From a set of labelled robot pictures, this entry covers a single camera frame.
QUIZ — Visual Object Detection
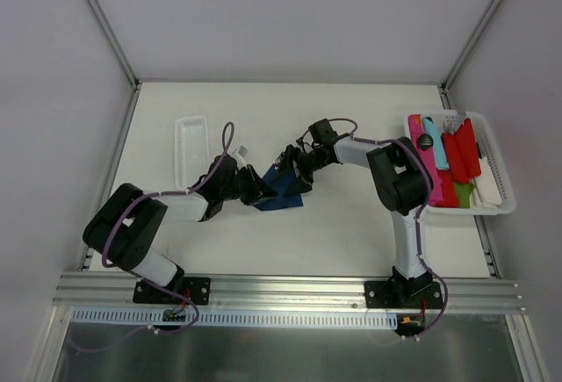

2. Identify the blue paper napkin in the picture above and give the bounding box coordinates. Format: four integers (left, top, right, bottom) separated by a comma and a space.
255, 165, 304, 212

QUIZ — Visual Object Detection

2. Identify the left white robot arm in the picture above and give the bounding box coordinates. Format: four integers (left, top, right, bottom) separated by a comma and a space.
83, 155, 277, 303

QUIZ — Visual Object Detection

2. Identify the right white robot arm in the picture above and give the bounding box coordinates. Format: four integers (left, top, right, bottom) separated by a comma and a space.
274, 119, 433, 308

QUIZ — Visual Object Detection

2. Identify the pink rolled napkin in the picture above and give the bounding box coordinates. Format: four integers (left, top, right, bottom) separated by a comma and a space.
407, 114, 443, 206

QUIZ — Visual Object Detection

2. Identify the light blue rolled napkin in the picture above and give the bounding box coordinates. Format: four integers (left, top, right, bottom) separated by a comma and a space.
421, 117, 450, 170

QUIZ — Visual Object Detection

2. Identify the red rolled napkin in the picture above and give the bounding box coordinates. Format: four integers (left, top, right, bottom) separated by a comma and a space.
438, 133, 469, 208
454, 118, 481, 179

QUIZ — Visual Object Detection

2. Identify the green napkin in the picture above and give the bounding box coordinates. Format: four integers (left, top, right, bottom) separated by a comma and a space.
453, 182, 475, 209

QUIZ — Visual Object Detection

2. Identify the white napkin stack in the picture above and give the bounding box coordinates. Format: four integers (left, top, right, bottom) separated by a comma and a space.
470, 156, 502, 209

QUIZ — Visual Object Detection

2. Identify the small white utensil tray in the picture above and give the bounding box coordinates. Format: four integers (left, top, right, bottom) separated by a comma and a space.
174, 115, 210, 190

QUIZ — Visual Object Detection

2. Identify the large white basket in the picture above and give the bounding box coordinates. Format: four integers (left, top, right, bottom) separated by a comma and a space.
404, 110, 516, 215

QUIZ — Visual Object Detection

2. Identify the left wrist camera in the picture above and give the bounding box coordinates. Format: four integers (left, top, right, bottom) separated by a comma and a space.
233, 146, 248, 159

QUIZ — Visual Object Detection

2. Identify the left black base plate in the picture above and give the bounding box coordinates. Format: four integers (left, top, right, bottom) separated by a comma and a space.
133, 276, 212, 306

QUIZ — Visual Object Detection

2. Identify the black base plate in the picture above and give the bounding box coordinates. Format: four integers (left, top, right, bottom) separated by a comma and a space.
133, 276, 212, 306
364, 278, 443, 310

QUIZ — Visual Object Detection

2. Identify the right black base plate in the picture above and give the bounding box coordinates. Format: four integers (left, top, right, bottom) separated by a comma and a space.
364, 278, 443, 310

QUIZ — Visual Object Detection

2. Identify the white slotted cable duct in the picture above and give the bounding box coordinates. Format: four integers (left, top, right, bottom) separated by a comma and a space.
71, 307, 398, 330

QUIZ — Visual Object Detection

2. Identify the left aluminium frame post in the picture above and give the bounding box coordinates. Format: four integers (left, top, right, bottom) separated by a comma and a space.
84, 0, 139, 88

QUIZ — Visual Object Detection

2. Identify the aluminium frame post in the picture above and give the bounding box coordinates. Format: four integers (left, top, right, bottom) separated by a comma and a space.
84, 0, 139, 88
441, 0, 504, 94

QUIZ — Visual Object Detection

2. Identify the aluminium mounting rail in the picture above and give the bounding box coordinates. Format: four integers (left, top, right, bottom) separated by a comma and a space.
52, 271, 528, 315

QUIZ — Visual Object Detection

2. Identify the right aluminium frame post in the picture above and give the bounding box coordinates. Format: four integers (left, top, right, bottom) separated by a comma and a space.
441, 0, 504, 94

